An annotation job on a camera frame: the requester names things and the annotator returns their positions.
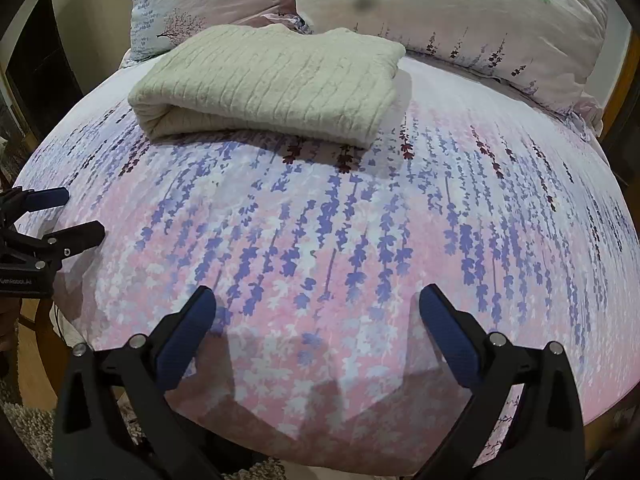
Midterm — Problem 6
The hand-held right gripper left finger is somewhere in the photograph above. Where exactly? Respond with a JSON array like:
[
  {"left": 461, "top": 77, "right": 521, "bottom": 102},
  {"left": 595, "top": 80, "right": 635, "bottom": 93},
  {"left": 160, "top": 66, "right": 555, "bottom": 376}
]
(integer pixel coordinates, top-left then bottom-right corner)
[{"left": 51, "top": 285, "right": 222, "bottom": 480}]

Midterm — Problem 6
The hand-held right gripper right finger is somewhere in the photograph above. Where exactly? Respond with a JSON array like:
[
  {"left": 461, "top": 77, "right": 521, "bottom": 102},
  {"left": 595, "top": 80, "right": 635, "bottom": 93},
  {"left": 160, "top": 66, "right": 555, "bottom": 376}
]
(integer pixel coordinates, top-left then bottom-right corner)
[{"left": 415, "top": 283, "right": 587, "bottom": 480}]

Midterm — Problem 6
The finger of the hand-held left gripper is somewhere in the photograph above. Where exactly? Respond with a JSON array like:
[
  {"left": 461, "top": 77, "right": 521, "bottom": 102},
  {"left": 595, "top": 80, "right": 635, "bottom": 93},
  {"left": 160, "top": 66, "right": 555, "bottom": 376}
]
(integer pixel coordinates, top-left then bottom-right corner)
[
  {"left": 0, "top": 186, "right": 70, "bottom": 228},
  {"left": 0, "top": 220, "right": 107, "bottom": 263}
]

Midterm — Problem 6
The cream knit sweater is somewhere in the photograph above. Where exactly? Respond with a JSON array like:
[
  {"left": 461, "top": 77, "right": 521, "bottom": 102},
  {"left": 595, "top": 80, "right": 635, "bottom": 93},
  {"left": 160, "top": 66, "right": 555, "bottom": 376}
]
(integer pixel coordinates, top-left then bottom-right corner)
[{"left": 128, "top": 24, "right": 407, "bottom": 149}]

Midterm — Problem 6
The dark cabinet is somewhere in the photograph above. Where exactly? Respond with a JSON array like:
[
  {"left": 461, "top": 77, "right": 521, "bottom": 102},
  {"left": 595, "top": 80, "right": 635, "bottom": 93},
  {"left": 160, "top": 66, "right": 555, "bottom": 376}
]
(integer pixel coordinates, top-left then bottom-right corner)
[{"left": 5, "top": 0, "right": 85, "bottom": 133}]

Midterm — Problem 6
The floral print bed sheet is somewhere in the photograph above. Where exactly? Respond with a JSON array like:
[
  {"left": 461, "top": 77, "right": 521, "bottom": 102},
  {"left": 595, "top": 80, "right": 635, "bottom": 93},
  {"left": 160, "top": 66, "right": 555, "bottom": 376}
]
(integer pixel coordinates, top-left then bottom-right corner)
[{"left": 12, "top": 54, "right": 640, "bottom": 472}]

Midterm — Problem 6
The pink tree print quilt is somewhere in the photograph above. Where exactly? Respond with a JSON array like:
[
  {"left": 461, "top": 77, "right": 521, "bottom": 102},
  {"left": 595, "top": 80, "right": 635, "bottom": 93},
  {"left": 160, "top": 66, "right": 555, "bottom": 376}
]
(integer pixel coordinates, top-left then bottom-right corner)
[{"left": 122, "top": 0, "right": 614, "bottom": 133}]

